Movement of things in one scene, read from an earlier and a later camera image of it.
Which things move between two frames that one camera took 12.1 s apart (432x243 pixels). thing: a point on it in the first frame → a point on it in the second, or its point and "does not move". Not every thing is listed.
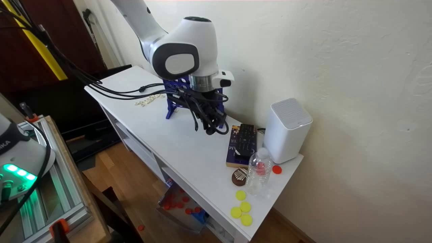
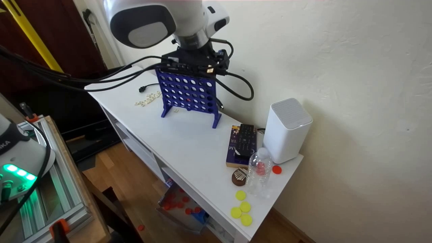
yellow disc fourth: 246,220 does not move
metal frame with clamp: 56,207 does not move
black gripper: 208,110 → 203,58
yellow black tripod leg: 38,37 does not move
